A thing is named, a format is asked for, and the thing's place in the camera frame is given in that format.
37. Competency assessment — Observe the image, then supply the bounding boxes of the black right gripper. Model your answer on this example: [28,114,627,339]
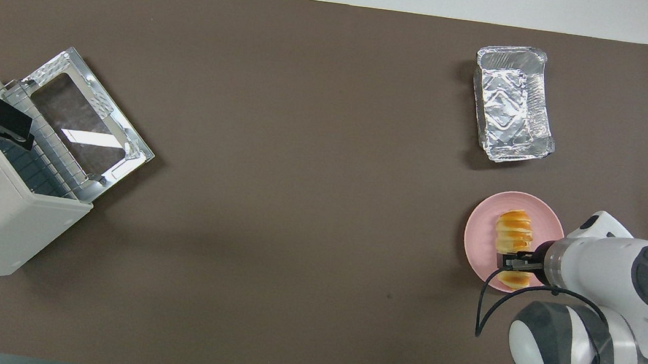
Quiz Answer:
[495,235,558,287]

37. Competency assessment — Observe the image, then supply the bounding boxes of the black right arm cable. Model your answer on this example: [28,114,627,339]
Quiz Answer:
[470,262,617,364]

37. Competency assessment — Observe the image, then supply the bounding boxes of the golden ridged bread roll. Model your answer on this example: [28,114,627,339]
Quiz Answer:
[487,206,542,293]

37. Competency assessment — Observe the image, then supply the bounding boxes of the brown table mat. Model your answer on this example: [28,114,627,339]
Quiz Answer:
[0,0,648,364]

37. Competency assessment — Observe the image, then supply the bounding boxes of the pink round plate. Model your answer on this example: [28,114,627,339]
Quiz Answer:
[458,186,571,299]

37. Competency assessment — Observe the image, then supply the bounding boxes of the aluminium foil tray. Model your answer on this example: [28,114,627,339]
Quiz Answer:
[463,40,568,171]

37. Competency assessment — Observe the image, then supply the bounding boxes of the glass oven door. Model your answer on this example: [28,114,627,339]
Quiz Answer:
[0,40,167,211]

